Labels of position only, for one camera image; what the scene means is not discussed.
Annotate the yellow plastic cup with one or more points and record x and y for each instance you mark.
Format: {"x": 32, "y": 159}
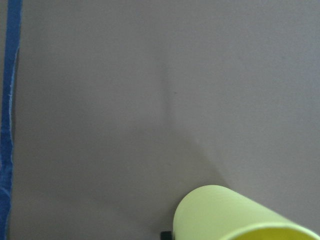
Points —
{"x": 214, "y": 212}

